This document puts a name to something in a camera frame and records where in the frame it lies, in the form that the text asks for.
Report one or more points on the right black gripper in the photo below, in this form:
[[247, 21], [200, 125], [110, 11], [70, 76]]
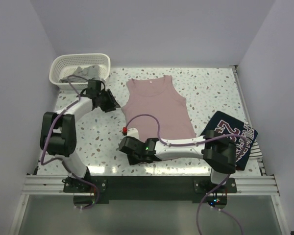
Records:
[[133, 161]]

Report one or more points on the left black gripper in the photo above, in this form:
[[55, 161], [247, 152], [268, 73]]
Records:
[[112, 104]]

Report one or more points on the pink tank top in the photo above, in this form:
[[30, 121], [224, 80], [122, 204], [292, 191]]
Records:
[[155, 106]]

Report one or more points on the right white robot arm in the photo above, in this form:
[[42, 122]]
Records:
[[219, 152]]

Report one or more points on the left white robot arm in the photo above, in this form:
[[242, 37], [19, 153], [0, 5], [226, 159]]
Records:
[[58, 133]]

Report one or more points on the navy lettered tank top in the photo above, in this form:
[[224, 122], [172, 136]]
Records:
[[242, 134]]

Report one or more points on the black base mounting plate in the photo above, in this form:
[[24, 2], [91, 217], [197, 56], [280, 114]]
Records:
[[141, 188]]

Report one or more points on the white plastic basket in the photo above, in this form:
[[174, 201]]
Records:
[[65, 65]]

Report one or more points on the aluminium frame rail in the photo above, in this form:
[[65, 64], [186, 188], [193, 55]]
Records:
[[255, 209]]

